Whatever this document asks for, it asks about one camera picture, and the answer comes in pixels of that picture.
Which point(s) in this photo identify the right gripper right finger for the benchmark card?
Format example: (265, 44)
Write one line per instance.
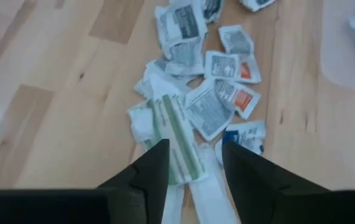
(251, 193)

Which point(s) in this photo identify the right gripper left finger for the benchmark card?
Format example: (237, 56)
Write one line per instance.
(152, 186)

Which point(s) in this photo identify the white packet with green stripes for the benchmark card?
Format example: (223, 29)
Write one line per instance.
(180, 140)

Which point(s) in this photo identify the white printed first aid packet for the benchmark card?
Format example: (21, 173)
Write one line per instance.
(256, 4)
(180, 25)
(222, 65)
(185, 57)
(213, 9)
(208, 115)

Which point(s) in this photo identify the long white bandage wrapper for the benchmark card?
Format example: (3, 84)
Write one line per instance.
(209, 199)
(173, 205)

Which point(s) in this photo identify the white packet with blue print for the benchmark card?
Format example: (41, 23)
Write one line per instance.
(247, 133)

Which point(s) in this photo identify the white packet with red patch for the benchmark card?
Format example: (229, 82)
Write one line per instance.
(242, 99)
(236, 40)

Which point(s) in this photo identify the large clear plastic bin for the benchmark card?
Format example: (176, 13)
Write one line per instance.
(335, 46)

